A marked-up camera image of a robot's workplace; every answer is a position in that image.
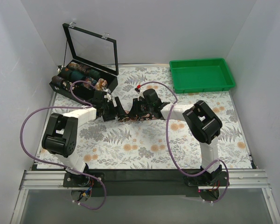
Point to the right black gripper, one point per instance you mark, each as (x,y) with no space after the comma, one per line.
(141,109)

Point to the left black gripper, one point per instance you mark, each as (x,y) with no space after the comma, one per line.
(110,112)

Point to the black floral necktie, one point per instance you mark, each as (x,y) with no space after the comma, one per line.
(136,117)

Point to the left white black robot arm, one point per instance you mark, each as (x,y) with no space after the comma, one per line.
(60,136)

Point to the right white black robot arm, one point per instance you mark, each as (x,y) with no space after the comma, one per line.
(203,123)

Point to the rolled cream red tie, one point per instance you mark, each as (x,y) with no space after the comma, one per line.
(101,85)

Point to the rolled navy floral tie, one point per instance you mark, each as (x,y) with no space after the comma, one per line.
(89,82)

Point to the rolled dark green tie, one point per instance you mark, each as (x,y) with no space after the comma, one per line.
(93,73)

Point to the black tie display box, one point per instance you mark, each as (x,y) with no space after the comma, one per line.
(93,63)

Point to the rolled teal tie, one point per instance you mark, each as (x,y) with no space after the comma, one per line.
(76,76)

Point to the rolled black floral tie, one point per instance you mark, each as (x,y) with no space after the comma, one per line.
(66,85)

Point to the rolled brown patterned tie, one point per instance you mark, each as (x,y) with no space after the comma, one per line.
(79,67)

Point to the rolled dark purple tie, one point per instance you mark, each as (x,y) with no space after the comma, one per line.
(57,80)

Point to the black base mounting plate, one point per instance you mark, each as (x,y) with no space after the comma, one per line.
(146,182)

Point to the green plastic tray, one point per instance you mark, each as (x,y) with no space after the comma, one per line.
(201,75)

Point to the aluminium frame rail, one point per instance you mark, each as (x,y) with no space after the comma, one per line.
(248,199)

